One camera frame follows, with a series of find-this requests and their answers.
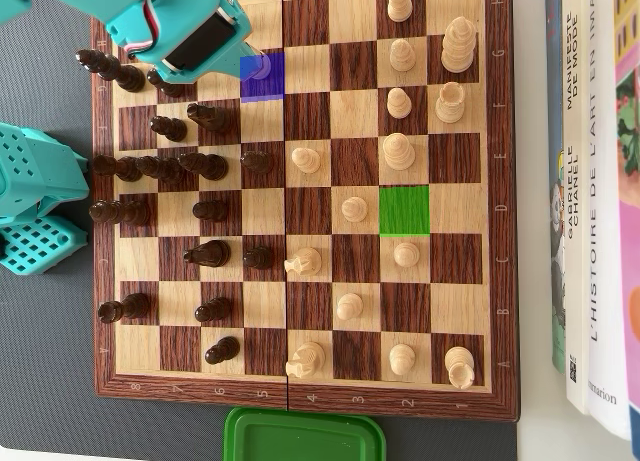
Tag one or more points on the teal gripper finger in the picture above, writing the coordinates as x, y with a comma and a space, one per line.
235, 67
251, 47

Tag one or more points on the teal gripper body black motor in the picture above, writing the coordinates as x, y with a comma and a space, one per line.
186, 56

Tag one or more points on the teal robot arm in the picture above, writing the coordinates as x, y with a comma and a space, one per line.
40, 166

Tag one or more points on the green plastic container lid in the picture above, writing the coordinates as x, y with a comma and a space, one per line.
300, 438

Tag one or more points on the white L'Histoire de l'art book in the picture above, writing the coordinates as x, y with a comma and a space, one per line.
607, 361

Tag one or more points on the light wooden pawn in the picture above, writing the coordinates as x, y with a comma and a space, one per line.
399, 102
348, 305
406, 254
354, 208
305, 160
402, 55
401, 358
400, 3

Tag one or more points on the dark wooden king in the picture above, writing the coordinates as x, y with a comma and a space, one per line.
112, 72

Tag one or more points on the dark wooden knight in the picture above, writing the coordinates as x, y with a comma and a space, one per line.
207, 253
210, 117

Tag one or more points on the light wooden queen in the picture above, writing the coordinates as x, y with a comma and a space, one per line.
398, 151

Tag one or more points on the dark wooden rook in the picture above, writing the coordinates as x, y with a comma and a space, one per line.
115, 167
124, 308

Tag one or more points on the blue panda children's book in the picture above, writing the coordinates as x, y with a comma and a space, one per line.
557, 261

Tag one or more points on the dark grey mat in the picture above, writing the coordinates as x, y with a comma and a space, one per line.
45, 381

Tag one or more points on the dark wooden queen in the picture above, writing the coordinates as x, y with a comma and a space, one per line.
119, 212

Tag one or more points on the light wooden knight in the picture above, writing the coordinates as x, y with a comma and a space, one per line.
302, 261
305, 359

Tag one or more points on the dark wooden pawn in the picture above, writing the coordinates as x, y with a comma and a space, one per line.
169, 127
257, 257
175, 90
212, 309
210, 210
221, 351
256, 162

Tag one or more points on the dark wooden bishop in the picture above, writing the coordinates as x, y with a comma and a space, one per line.
162, 169
205, 165

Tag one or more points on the light wooden rook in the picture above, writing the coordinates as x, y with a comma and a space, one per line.
460, 366
450, 102

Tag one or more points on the white Gabrielle Chanel book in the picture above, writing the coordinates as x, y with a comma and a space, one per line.
577, 281

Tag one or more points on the light wooden king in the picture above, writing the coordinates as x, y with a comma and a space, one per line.
457, 43

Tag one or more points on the pink illustrated book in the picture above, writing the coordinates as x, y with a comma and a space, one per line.
631, 231

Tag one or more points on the wooden chessboard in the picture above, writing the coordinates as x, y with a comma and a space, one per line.
355, 116

